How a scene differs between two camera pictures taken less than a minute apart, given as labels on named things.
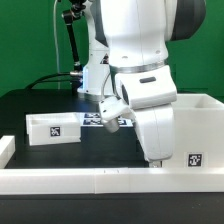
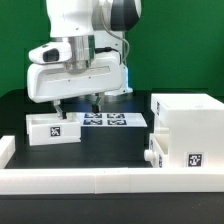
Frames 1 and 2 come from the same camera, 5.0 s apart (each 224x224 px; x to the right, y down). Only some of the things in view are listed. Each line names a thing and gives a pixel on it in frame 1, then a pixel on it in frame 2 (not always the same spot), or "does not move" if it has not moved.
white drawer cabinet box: (198, 133) does not move
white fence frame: (44, 181) does not move
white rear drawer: (53, 128) does not move
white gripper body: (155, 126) to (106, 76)
